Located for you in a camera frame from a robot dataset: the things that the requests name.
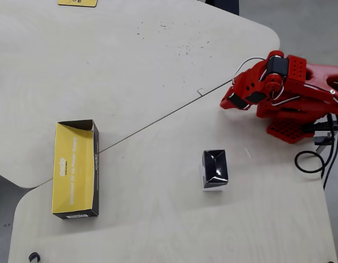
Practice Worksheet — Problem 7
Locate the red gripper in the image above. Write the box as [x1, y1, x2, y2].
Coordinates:
[219, 60, 271, 111]

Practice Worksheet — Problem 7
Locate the small black white box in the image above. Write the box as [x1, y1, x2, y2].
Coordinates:
[200, 149, 230, 192]

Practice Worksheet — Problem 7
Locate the large black yellow open box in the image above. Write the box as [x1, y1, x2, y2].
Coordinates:
[51, 119, 100, 220]

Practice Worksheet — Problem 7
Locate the dark furniture piece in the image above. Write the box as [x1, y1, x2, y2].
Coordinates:
[205, 0, 240, 16]

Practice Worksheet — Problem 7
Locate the black metal table clamp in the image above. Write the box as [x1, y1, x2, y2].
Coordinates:
[305, 120, 338, 155]

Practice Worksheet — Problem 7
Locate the yellow card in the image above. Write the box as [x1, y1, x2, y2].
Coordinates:
[58, 0, 99, 8]

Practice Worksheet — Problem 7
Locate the white servo cable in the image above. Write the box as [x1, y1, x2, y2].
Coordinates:
[231, 56, 268, 85]

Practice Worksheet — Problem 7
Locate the looped black cable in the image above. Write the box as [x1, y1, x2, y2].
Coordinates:
[294, 113, 335, 175]

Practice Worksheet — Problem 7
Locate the straight black cable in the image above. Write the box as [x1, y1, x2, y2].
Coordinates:
[323, 115, 338, 190]

